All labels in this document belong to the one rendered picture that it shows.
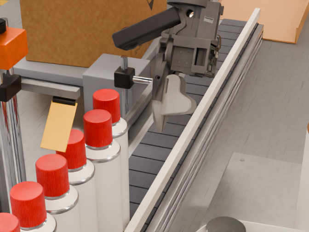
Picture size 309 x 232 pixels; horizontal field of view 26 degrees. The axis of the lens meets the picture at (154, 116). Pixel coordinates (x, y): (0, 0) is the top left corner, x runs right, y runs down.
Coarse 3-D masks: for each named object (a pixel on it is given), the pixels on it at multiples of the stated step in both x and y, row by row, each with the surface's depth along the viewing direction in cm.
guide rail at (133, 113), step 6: (216, 0) 144; (150, 84) 111; (144, 90) 109; (150, 90) 109; (144, 96) 107; (150, 96) 109; (138, 102) 105; (144, 102) 106; (132, 108) 104; (138, 108) 104; (126, 114) 102; (132, 114) 102; (138, 114) 104; (126, 120) 101; (132, 120) 102
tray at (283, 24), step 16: (224, 0) 180; (240, 0) 180; (256, 0) 180; (272, 0) 180; (288, 0) 180; (304, 0) 180; (224, 16) 171; (240, 16) 171; (272, 16) 171; (288, 16) 171; (304, 16) 166; (272, 32) 162; (288, 32) 162
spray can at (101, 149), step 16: (96, 112) 78; (96, 128) 76; (96, 144) 77; (112, 144) 79; (96, 160) 77; (112, 160) 78; (96, 176) 79; (112, 176) 79; (96, 192) 80; (112, 192) 80; (112, 208) 82; (112, 224) 83
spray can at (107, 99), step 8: (96, 96) 81; (104, 96) 81; (112, 96) 81; (96, 104) 81; (104, 104) 81; (112, 104) 81; (112, 112) 81; (112, 120) 82; (120, 120) 84; (112, 128) 82; (120, 128) 83; (120, 136) 83; (120, 144) 83; (120, 152) 84; (128, 168) 87; (128, 176) 88; (128, 184) 88; (128, 192) 89; (128, 200) 89; (128, 208) 90; (128, 216) 90
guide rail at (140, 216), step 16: (256, 16) 149; (240, 48) 137; (224, 64) 128; (208, 96) 117; (192, 128) 108; (176, 144) 103; (176, 160) 101; (160, 176) 96; (160, 192) 95; (144, 208) 90; (128, 224) 87
